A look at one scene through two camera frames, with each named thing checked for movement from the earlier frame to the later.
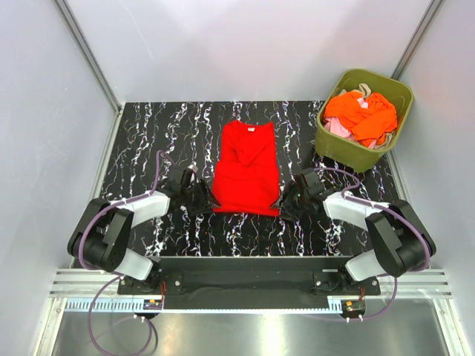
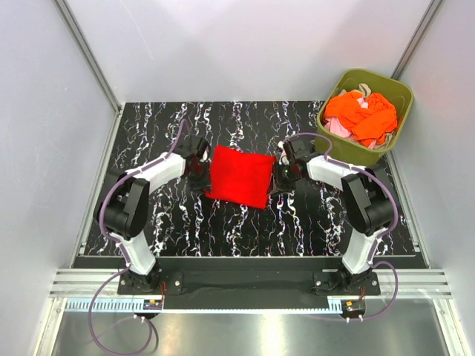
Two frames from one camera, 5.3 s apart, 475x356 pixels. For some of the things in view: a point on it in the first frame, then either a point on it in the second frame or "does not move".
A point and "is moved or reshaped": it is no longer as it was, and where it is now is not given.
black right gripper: x=284 y=199 -> x=278 y=185
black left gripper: x=207 y=201 -> x=205 y=183
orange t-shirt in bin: x=367 y=124 does not move
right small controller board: x=354 y=307 does not move
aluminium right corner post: x=418 y=38 does not move
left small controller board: x=153 y=304 does not move
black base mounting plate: x=257 y=283 does not move
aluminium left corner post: x=88 y=53 does not move
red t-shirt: x=246 y=179 is moved or reshaped
